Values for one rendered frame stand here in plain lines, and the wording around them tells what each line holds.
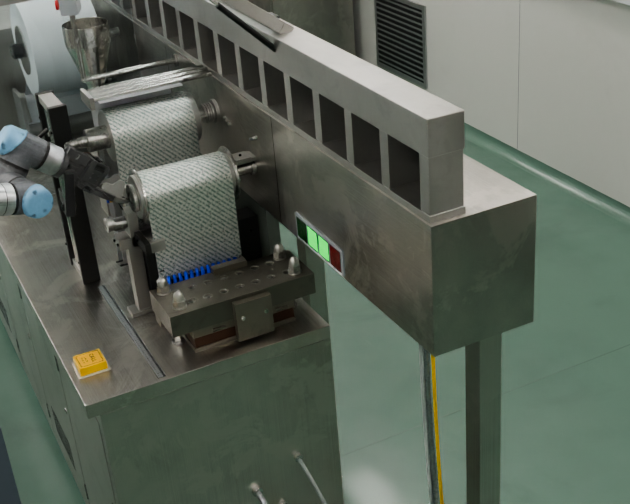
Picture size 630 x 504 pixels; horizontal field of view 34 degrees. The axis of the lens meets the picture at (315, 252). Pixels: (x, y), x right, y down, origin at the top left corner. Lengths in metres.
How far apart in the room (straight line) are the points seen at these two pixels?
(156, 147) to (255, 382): 0.70
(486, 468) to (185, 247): 0.95
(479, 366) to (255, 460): 0.78
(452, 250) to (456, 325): 0.18
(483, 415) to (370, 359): 1.81
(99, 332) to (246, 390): 0.43
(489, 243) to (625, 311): 2.47
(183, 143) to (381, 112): 0.96
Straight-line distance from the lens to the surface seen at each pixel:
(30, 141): 2.59
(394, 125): 2.04
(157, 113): 2.88
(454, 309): 2.12
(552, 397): 3.99
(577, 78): 5.38
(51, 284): 3.13
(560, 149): 5.60
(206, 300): 2.64
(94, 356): 2.70
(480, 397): 2.39
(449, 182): 2.00
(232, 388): 2.69
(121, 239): 2.77
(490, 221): 2.08
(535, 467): 3.67
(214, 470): 2.81
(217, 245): 2.79
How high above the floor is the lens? 2.34
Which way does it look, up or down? 28 degrees down
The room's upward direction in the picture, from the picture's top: 5 degrees counter-clockwise
